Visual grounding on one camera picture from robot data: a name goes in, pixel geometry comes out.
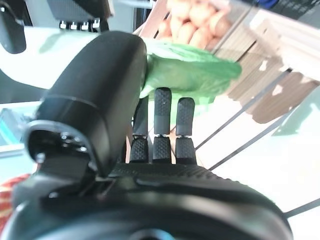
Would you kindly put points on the green white napa cabbage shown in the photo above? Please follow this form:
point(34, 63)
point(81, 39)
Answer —
point(190, 67)

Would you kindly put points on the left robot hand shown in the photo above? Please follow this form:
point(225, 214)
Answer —
point(100, 100)

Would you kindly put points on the wooden slat crate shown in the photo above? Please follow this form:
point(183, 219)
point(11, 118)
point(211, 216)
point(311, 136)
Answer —
point(150, 22)
point(262, 70)

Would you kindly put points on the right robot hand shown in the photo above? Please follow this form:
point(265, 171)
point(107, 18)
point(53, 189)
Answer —
point(75, 10)

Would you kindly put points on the orange striped pumpkin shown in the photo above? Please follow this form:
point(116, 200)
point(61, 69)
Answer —
point(6, 200)

